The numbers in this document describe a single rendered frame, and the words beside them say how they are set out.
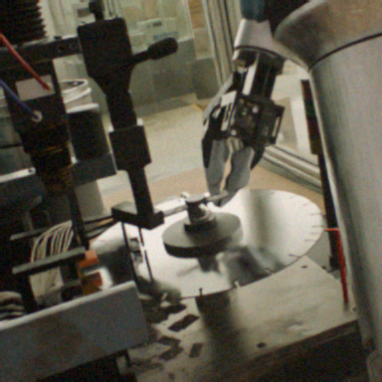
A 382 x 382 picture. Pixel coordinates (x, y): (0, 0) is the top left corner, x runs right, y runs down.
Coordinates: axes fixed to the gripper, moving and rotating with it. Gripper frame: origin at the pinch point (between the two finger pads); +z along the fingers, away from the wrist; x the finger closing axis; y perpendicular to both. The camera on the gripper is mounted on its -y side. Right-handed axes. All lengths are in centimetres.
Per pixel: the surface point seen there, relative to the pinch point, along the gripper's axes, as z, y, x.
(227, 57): -43, -99, 21
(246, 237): 4.0, 6.1, 3.2
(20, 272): 14.9, 2.6, -23.0
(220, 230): 4.0, 4.2, 0.1
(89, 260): 11.7, 2.9, -15.3
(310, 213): -1.2, 5.1, 11.7
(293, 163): -14, -67, 38
